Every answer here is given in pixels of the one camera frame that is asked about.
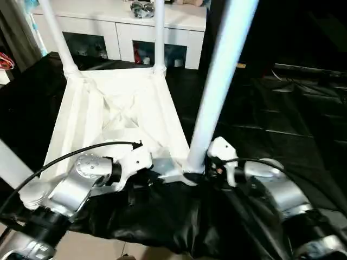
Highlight white teal patterned curtain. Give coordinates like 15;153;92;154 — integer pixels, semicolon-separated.
25;0;48;56

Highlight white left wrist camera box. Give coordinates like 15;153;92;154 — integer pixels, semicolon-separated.
113;146;153;192

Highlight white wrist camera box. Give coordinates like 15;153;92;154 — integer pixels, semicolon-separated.
113;146;153;192
207;136;239;187

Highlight black television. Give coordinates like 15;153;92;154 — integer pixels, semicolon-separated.
273;63;347;78

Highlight black glossy mat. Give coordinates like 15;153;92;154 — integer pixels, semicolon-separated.
0;51;347;260

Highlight red clothes hangers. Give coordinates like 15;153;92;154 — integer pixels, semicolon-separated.
0;51;15;70

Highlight white glass-door cabinet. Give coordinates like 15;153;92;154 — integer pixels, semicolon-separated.
31;0;208;70

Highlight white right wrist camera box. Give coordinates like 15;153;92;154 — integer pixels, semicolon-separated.
207;136;239;187

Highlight black bundle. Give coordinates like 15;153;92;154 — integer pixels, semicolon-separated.
130;0;155;19

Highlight white plastic table top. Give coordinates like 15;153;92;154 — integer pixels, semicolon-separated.
17;67;204;211

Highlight white plastic table leg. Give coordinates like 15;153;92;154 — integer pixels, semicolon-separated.
153;0;166;74
184;0;260;174
0;139;52;209
37;0;81;76

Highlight grey curtain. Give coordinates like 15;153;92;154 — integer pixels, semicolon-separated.
0;0;41;71

